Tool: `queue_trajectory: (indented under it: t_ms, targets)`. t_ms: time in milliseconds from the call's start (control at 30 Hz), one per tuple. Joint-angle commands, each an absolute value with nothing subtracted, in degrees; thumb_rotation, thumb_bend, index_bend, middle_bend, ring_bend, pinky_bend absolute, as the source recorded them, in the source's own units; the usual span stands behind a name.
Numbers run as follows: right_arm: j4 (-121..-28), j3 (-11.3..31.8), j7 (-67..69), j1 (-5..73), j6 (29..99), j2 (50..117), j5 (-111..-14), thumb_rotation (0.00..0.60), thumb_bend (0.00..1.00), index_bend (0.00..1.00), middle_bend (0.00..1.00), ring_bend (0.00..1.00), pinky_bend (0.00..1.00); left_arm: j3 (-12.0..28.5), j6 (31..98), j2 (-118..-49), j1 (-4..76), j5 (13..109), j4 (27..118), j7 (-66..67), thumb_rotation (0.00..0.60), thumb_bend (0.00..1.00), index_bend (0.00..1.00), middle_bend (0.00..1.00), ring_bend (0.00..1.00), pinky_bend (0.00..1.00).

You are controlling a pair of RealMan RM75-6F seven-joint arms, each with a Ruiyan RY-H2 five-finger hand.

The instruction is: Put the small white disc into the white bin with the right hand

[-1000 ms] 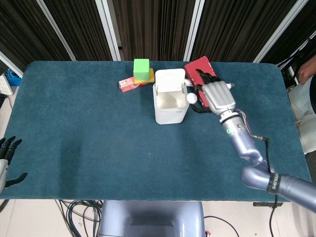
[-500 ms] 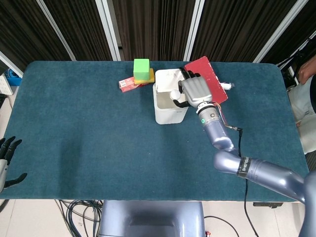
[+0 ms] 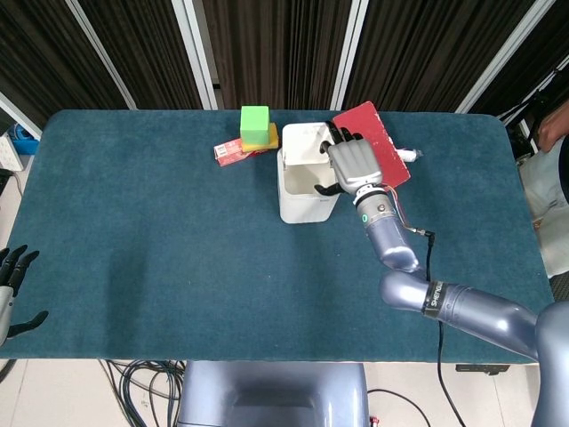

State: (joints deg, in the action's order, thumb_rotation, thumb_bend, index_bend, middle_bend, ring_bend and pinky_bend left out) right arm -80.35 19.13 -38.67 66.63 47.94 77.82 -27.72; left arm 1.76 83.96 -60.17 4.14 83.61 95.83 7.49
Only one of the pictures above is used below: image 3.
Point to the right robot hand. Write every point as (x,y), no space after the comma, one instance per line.
(355,164)

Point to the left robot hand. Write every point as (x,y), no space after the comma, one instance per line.
(3,298)

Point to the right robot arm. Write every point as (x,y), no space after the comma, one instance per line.
(444,298)

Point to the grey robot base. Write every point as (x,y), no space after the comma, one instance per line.
(272,396)

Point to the white open-lid container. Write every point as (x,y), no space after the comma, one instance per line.
(302,195)

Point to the red foam block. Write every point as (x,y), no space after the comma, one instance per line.
(387,142)

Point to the white tube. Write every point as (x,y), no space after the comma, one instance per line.
(409,155)

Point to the yellow sponge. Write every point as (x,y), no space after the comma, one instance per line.
(270,141)

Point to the green cube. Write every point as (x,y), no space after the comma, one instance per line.
(254,123)

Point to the red small carton box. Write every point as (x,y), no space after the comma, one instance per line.
(229,152)

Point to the blue table cloth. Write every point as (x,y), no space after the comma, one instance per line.
(178,267)

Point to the seated person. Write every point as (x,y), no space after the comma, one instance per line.
(553,187)

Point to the black table control panel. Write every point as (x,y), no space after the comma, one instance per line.
(483,368)

